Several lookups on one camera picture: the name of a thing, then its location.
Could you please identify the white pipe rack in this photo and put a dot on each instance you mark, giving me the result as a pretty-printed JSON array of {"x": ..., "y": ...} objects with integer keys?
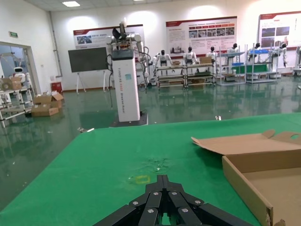
[{"x": 14, "y": 103}]

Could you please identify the brown cardboard box oval cutout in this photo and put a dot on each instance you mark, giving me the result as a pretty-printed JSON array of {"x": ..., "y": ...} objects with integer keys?
[{"x": 258, "y": 146}]

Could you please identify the red box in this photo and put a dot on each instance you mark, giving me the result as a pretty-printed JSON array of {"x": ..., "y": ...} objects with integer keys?
[{"x": 56, "y": 86}]

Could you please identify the white pedestal robot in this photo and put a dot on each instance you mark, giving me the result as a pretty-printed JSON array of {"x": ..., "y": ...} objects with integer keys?
[{"x": 125, "y": 89}]

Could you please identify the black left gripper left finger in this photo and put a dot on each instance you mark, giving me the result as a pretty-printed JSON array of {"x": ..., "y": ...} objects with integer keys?
[{"x": 145, "y": 207}]

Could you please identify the ceiling light panel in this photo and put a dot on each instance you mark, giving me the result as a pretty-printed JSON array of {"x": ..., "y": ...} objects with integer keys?
[{"x": 69, "y": 3}]

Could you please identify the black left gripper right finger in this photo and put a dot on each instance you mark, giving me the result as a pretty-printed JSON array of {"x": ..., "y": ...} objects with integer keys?
[{"x": 185, "y": 209}]

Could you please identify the small white round-head robot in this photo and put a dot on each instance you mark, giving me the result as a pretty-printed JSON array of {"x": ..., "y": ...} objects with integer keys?
[{"x": 20, "y": 74}]

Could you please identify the cardboard box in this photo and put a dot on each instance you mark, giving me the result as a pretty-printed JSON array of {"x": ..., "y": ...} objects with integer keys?
[
  {"x": 205, "y": 60},
  {"x": 42, "y": 100},
  {"x": 13, "y": 83},
  {"x": 44, "y": 111},
  {"x": 56, "y": 101}
]

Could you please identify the green tablecloth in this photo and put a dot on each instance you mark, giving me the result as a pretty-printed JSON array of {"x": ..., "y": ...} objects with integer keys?
[{"x": 94, "y": 164}]

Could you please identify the red white wall poster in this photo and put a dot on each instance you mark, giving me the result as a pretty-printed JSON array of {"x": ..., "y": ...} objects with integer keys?
[
  {"x": 94, "y": 35},
  {"x": 200, "y": 35},
  {"x": 277, "y": 28}
]

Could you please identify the black display on stand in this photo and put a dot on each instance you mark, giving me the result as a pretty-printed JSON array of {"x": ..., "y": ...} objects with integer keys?
[{"x": 87, "y": 58}]

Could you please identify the white wall pipe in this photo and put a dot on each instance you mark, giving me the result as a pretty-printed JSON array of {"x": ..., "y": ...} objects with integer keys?
[{"x": 55, "y": 47}]

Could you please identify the green exit sign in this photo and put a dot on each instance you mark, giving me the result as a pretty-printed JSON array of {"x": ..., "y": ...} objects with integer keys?
[{"x": 13, "y": 34}]

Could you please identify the metal workbench rack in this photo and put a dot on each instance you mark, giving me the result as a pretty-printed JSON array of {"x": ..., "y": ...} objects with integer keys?
[
  {"x": 169, "y": 67},
  {"x": 261, "y": 75},
  {"x": 230, "y": 81},
  {"x": 200, "y": 75}
]

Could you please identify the white black-headed humanoid robot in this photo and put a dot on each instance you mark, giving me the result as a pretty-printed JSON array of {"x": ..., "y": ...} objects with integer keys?
[
  {"x": 232, "y": 50},
  {"x": 162, "y": 58},
  {"x": 282, "y": 50},
  {"x": 256, "y": 50},
  {"x": 212, "y": 55},
  {"x": 191, "y": 56}
]

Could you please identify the metal table clamp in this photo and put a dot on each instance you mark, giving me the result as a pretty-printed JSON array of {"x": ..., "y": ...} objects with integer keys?
[
  {"x": 85, "y": 129},
  {"x": 218, "y": 117}
]

